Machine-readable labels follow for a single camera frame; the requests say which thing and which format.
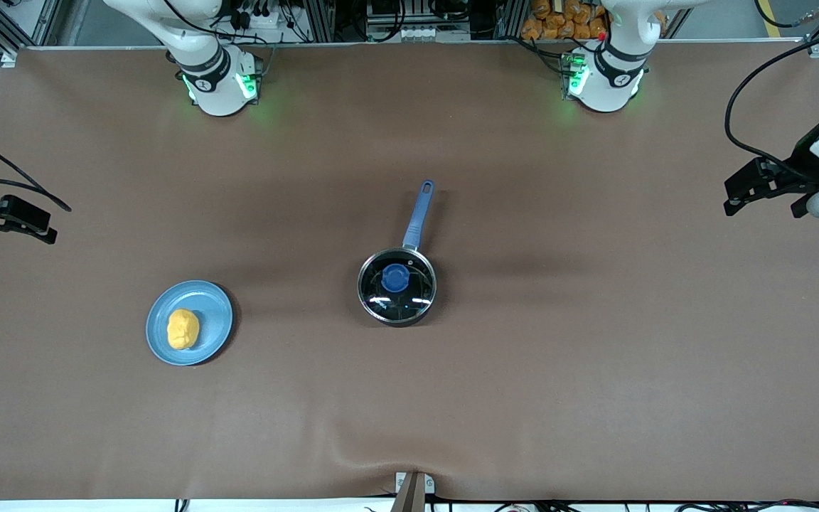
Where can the white power strip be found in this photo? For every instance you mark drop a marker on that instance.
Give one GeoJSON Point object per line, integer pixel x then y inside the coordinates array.
{"type": "Point", "coordinates": [267, 21]}

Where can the metal table bracket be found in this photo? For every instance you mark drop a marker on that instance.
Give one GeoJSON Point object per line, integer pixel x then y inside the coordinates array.
{"type": "Point", "coordinates": [409, 498]}

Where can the pile of orange snack bags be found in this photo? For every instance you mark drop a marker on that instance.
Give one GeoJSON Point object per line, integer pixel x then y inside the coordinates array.
{"type": "Point", "coordinates": [559, 21]}

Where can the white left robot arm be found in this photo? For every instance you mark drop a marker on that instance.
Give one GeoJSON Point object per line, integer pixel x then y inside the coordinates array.
{"type": "Point", "coordinates": [605, 96]}

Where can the yellow potato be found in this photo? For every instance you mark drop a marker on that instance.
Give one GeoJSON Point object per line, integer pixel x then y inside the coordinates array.
{"type": "Point", "coordinates": [183, 329]}

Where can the glass lid with blue knob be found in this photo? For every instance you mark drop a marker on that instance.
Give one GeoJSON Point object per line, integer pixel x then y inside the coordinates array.
{"type": "Point", "coordinates": [397, 279]}

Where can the blue plate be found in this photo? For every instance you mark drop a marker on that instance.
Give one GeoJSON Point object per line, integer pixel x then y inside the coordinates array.
{"type": "Point", "coordinates": [214, 313]}

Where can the white terminal block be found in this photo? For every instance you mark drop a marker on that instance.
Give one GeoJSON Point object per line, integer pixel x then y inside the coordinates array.
{"type": "Point", "coordinates": [431, 33]}

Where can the brown table cloth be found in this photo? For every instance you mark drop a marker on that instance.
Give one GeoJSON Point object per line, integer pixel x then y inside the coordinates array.
{"type": "Point", "coordinates": [594, 391]}

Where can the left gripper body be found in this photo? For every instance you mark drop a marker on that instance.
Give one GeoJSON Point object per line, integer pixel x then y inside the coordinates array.
{"type": "Point", "coordinates": [800, 166]}

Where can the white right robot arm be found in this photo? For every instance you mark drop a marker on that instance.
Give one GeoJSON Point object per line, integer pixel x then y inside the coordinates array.
{"type": "Point", "coordinates": [217, 99]}

